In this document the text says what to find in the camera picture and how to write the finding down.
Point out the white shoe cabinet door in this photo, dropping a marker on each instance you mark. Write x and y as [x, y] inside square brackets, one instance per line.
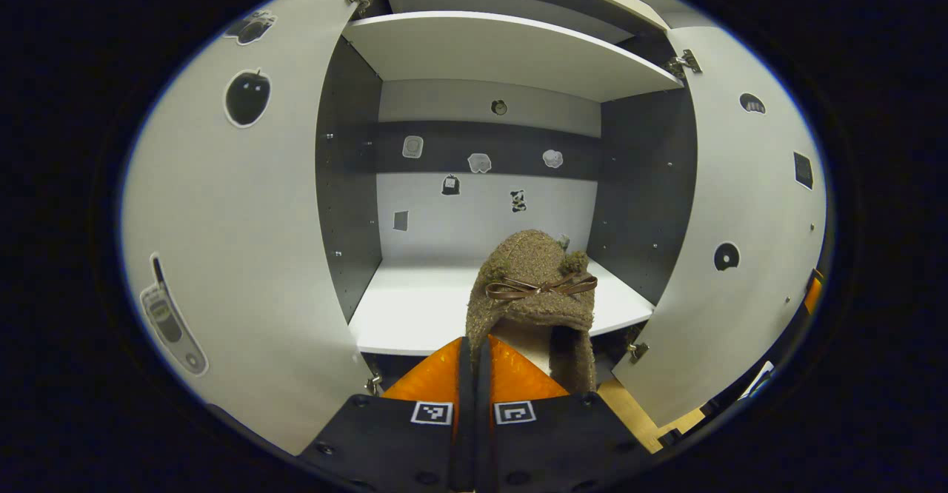
[740, 182]
[259, 256]

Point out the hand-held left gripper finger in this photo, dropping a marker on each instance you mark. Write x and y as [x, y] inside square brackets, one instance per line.
[466, 382]
[481, 382]

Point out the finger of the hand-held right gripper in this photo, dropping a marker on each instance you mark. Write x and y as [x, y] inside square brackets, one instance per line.
[813, 293]

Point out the brown fuzzy shoe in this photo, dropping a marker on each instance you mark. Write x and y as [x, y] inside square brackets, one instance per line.
[533, 315]

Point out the white shoe cabinet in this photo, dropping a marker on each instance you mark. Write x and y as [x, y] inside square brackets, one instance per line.
[503, 56]

